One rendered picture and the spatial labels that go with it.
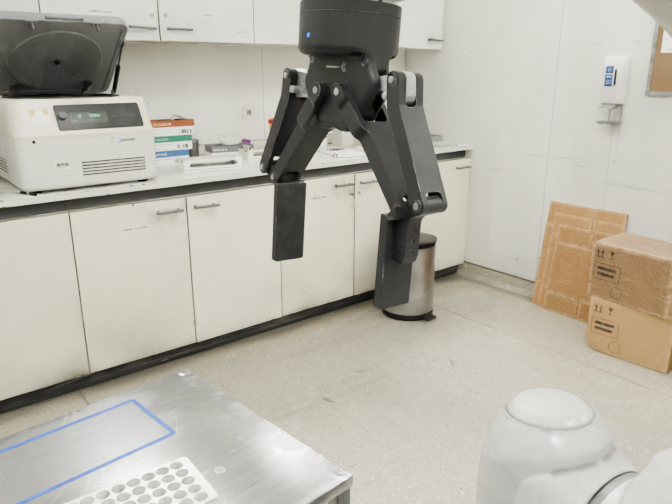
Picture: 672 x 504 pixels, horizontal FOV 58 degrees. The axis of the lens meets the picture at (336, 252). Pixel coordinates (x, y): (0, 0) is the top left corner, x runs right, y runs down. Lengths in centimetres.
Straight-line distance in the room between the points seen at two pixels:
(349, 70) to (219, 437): 69
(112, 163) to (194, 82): 99
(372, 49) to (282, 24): 300
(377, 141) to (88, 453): 73
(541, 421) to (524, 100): 321
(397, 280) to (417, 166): 9
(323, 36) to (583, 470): 57
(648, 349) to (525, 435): 250
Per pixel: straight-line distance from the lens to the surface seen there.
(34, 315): 275
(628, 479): 80
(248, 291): 313
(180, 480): 82
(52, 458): 103
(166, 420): 106
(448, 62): 424
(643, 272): 314
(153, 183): 276
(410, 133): 41
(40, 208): 270
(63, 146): 265
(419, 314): 346
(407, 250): 42
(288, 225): 54
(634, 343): 327
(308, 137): 50
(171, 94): 348
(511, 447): 79
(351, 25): 44
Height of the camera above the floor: 137
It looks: 17 degrees down
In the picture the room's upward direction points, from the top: straight up
